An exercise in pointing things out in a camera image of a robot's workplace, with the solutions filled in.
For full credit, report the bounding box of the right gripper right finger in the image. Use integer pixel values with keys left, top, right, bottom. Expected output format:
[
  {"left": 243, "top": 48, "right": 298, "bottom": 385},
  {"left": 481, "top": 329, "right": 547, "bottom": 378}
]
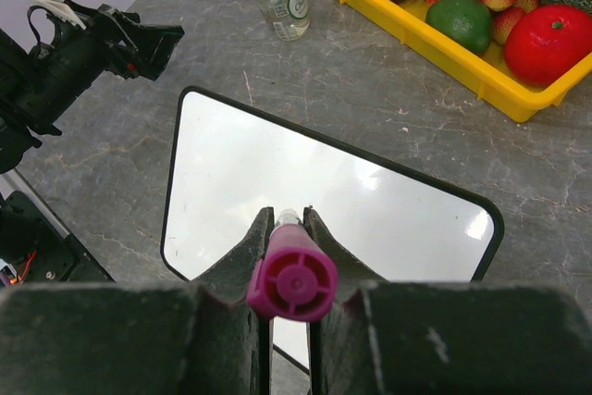
[{"left": 304, "top": 209, "right": 591, "bottom": 394}]

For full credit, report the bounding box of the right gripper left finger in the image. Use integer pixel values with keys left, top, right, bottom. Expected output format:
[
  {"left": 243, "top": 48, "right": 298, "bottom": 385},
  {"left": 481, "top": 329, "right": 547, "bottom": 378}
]
[{"left": 1, "top": 207, "right": 274, "bottom": 394}]

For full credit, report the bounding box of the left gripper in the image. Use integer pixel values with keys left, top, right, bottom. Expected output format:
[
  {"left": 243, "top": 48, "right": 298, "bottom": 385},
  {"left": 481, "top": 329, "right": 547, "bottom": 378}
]
[{"left": 87, "top": 5, "right": 185, "bottom": 80}]

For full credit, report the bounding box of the magenta marker cap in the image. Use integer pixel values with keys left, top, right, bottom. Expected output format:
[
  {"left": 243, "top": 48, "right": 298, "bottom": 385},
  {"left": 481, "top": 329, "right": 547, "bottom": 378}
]
[{"left": 246, "top": 224, "right": 339, "bottom": 323}]

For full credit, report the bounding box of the small whiteboard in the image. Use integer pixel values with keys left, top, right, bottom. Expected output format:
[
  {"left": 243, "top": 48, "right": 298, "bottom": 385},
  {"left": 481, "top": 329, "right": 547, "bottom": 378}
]
[{"left": 159, "top": 85, "right": 505, "bottom": 376}]

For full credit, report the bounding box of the white marker pen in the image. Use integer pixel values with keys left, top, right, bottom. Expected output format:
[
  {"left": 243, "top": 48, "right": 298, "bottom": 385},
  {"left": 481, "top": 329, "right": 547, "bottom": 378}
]
[{"left": 276, "top": 209, "right": 302, "bottom": 227}]

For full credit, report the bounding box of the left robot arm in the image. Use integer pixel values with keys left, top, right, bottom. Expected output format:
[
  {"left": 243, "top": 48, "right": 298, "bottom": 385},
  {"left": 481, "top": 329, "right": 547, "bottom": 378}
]
[{"left": 1, "top": 0, "right": 184, "bottom": 287}]

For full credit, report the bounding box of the yellow plastic bin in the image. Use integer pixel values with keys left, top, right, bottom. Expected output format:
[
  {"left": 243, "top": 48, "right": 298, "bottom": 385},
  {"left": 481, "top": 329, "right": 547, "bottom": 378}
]
[{"left": 339, "top": 0, "right": 591, "bottom": 123}]

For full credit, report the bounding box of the green avocado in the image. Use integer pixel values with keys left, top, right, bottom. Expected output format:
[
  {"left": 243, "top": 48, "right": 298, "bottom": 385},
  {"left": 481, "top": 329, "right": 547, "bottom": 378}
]
[{"left": 425, "top": 0, "right": 494, "bottom": 56}]

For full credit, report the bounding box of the red apple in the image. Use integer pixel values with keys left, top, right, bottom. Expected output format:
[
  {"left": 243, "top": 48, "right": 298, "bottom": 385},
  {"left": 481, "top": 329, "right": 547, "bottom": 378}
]
[{"left": 503, "top": 5, "right": 591, "bottom": 88}]

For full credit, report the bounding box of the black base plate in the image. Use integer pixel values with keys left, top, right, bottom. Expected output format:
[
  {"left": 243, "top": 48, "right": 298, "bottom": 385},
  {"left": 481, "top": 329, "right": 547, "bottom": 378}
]
[{"left": 1, "top": 191, "right": 112, "bottom": 287}]

